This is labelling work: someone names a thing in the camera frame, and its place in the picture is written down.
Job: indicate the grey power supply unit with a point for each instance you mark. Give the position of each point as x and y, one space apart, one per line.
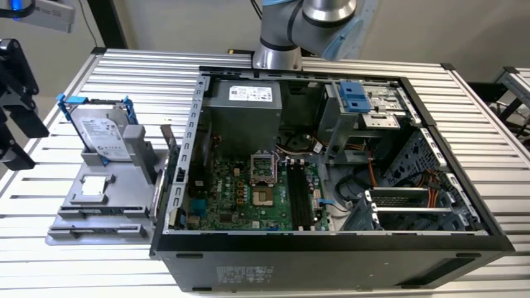
240 124

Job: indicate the hard disk in blue carrier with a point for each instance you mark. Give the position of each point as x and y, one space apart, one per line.
101 130

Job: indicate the silver CPU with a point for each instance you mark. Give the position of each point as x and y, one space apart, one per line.
92 186

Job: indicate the black open PC case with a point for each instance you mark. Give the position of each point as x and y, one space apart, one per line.
289 267

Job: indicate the black frame post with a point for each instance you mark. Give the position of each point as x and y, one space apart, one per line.
109 25

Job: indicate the black RAM slot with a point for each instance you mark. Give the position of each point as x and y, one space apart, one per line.
291 195
300 195
305 195
295 195

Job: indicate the silver disk bay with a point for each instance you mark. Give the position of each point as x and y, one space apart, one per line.
413 210

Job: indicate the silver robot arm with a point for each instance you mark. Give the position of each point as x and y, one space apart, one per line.
281 31

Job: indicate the green graphics card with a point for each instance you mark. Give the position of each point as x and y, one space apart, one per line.
166 161

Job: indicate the CPU socket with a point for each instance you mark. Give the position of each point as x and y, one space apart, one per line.
263 197

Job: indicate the green motherboard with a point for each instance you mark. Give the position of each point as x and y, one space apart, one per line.
222 186

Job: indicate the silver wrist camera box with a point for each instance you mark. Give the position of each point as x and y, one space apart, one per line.
53 15

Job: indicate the blue drive latch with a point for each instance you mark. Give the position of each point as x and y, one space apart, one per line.
351 90

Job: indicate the neighbouring metal slat table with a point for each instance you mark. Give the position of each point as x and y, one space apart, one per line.
512 80

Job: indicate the silver drive cage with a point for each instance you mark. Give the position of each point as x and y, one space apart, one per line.
335 124

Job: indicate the grey parts rack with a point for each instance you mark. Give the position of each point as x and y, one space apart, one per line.
124 192

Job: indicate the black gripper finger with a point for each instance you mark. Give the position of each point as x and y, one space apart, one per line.
18 155
20 80

